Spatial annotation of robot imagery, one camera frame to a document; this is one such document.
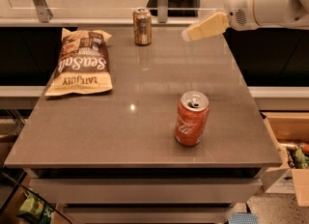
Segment gold brown soda can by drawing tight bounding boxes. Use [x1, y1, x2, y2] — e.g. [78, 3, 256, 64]
[133, 8, 152, 45]

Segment red coca-cola can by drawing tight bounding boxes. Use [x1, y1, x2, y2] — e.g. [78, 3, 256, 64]
[174, 91, 210, 147]

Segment green snack bag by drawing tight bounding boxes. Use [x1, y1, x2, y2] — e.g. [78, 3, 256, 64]
[17, 193, 54, 224]

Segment left metal railing bracket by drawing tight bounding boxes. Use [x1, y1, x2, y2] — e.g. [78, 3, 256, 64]
[32, 0, 53, 23]

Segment cardboard box with items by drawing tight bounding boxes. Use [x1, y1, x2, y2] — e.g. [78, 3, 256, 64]
[262, 112, 309, 207]

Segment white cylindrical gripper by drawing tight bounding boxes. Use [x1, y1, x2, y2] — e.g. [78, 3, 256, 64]
[182, 0, 258, 42]

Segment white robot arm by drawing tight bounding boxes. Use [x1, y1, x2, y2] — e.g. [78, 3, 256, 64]
[182, 0, 309, 42]

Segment sea salt chips bag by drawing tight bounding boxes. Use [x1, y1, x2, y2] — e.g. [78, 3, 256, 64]
[45, 29, 113, 97]

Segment grey table drawer unit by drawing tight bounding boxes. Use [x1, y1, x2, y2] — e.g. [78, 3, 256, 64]
[30, 178, 262, 224]

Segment blue perforated basket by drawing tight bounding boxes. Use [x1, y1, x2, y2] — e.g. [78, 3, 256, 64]
[228, 212, 259, 224]

